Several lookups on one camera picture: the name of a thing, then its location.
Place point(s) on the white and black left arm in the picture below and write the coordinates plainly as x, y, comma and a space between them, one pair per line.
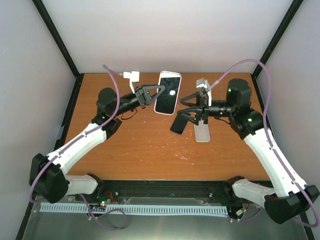
49, 176

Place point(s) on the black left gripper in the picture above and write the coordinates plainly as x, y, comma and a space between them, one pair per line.
144, 97

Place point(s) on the black right corner post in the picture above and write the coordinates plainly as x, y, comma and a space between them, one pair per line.
281, 29

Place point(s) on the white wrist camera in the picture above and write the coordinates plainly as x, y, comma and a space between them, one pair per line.
133, 76
203, 88

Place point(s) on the white silicone phone case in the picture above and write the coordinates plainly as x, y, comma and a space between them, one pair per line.
202, 133

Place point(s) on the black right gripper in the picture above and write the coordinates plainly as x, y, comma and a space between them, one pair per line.
201, 111

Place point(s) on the light blue slotted cable duct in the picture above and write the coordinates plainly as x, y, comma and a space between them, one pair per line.
136, 210

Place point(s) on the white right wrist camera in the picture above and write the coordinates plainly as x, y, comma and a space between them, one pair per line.
203, 88

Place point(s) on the black corner post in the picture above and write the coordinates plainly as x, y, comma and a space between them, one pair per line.
50, 25
281, 29

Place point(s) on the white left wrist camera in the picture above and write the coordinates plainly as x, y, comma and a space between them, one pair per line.
133, 76

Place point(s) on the black aluminium frame rail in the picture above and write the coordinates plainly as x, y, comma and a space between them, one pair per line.
212, 191

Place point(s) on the grey metal front plate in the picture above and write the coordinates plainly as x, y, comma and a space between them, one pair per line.
78, 226

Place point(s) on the small black phone white case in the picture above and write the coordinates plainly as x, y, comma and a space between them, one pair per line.
166, 103

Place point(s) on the black left corner post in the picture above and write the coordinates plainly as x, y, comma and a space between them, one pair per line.
50, 25

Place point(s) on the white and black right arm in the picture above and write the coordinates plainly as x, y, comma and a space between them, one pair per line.
289, 195

